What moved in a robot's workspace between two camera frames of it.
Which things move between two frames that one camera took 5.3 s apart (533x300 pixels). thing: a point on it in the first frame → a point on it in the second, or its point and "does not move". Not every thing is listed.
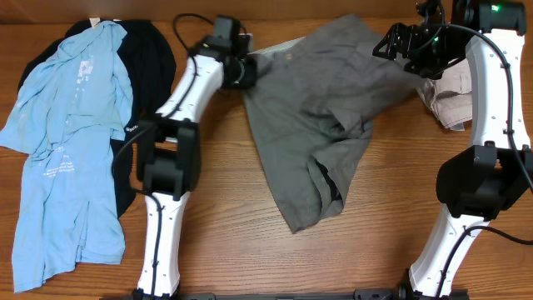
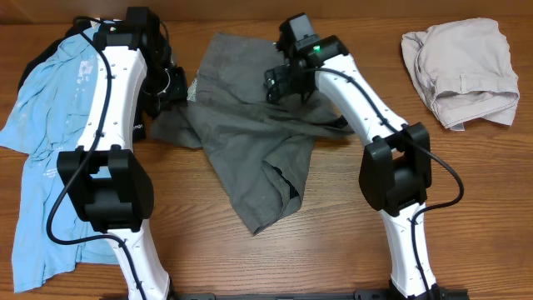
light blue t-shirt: [65, 123] does not move
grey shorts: [311, 100] → [259, 147]
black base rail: [366, 295] does not move
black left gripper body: [242, 72] → [162, 89]
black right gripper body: [427, 52] → [287, 82]
